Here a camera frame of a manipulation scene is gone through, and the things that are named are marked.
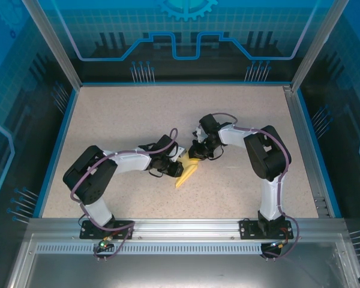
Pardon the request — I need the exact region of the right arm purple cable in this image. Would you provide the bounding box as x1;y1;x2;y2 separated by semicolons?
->
211;112;301;262

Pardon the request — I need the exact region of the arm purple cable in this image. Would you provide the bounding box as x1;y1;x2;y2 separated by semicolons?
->
70;128;179;262
211;112;301;262

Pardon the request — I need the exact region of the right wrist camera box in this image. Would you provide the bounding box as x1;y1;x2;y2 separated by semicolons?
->
191;125;206;145

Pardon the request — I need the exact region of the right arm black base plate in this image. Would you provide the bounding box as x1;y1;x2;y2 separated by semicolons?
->
239;218;295;240

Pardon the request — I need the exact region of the cable connector with orange wires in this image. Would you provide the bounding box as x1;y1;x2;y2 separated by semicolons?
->
266;239;290;250

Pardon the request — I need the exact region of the yellow paper sheet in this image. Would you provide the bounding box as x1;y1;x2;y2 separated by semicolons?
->
175;152;201;189

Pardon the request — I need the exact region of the slotted grey cable duct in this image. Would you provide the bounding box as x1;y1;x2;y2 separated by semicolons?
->
35;243;266;254

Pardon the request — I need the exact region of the aluminium side rail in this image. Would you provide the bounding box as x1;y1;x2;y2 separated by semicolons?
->
283;85;332;218

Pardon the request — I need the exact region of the aluminium frame post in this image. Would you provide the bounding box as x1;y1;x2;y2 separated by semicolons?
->
22;0;83;90
290;0;350;92

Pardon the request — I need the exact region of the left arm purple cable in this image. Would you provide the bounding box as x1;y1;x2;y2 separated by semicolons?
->
70;128;179;262

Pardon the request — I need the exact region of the cable connector with green light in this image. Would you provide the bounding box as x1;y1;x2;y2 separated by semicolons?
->
96;236;114;250

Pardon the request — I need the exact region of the aluminium mounting rail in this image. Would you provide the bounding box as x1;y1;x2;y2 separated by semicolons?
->
28;218;346;239

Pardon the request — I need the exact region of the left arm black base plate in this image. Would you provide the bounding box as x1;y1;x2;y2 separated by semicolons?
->
79;220;135;240

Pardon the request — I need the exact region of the grey metal panel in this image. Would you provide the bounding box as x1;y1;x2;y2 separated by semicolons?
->
5;233;360;288

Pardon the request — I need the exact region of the blue table edge strip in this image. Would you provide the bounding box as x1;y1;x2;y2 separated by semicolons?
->
296;88;343;218
32;88;79;219

